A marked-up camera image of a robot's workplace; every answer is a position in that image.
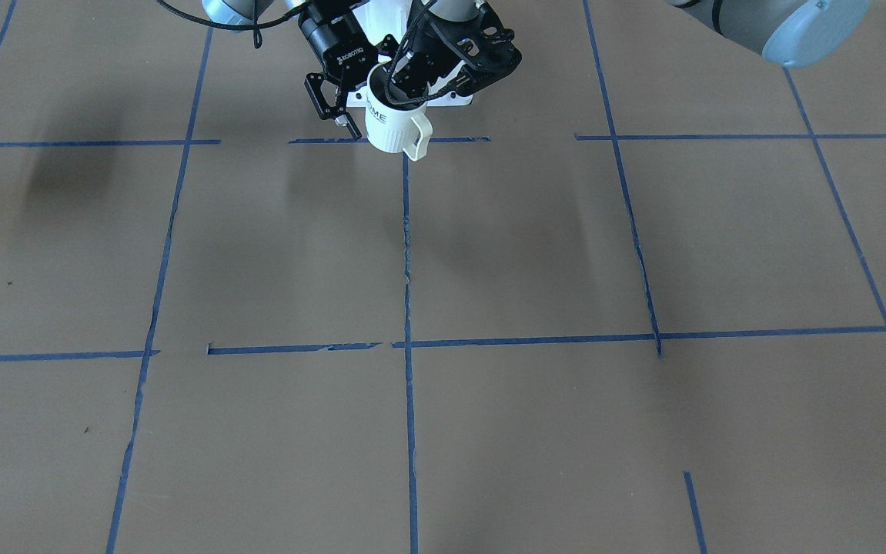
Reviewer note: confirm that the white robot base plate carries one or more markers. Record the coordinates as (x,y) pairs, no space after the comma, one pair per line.
(412,24)

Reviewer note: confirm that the white ribbed mug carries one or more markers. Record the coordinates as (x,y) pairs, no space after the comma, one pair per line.
(393,127)

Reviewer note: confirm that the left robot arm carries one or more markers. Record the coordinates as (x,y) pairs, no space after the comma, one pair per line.
(790,34)

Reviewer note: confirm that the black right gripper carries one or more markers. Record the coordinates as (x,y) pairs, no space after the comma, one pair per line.
(317,38)

